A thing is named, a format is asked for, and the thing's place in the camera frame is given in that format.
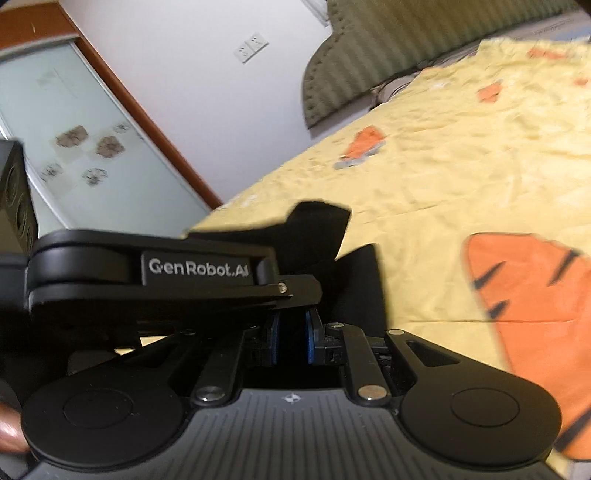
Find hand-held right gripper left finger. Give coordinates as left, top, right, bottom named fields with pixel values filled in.
left=65, top=312, right=281, bottom=408

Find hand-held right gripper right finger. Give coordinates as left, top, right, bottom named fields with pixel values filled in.
left=303, top=308, right=445, bottom=408

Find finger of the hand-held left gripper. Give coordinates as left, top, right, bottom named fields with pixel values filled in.
left=275, top=274, right=323, bottom=311

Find black pants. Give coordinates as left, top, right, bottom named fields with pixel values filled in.
left=187, top=200, right=387, bottom=371

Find person's left hand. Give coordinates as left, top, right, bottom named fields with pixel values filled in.
left=0, top=401, right=27, bottom=456

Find flower print glass wardrobe door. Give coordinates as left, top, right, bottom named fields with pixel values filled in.
left=0, top=41, right=214, bottom=232

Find yellow carrot print blanket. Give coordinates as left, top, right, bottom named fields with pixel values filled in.
left=187, top=37, right=591, bottom=480

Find patterned grey pillow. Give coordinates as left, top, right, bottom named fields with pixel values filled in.
left=370, top=74, right=422, bottom=110

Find olive padded headboard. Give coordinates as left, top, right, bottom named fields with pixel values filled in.
left=302, top=0, right=591, bottom=130

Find brown wooden wardrobe frame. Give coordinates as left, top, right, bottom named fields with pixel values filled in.
left=0, top=4, right=223, bottom=212

